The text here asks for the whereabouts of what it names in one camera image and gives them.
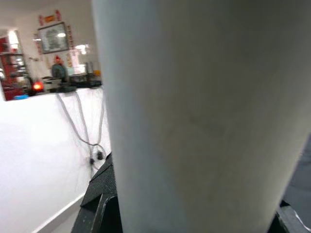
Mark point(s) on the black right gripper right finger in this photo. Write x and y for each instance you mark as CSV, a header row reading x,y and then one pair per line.
x,y
291,222

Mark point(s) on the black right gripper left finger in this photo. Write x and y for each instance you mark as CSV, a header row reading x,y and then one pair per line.
x,y
97,213

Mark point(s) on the white plastic table leg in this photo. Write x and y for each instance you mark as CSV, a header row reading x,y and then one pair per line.
x,y
199,116

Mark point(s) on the black power adapter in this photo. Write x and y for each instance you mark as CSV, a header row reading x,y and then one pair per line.
x,y
99,155

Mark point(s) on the black router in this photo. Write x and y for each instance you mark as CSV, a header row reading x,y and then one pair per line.
x,y
64,89

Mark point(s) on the small blue item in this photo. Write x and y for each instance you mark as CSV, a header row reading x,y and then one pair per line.
x,y
20,97

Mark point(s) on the red glowing lamp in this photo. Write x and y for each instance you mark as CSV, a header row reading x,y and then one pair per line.
x,y
37,86

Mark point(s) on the red shelf cabinet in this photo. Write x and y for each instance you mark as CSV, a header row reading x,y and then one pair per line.
x,y
9,89

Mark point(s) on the red paper wall strip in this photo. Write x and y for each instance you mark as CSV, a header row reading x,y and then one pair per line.
x,y
70,36

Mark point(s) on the framed wall picture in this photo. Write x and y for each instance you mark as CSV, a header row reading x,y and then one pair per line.
x,y
53,37

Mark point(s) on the red paper wall banner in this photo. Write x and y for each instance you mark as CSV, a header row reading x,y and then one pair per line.
x,y
49,18

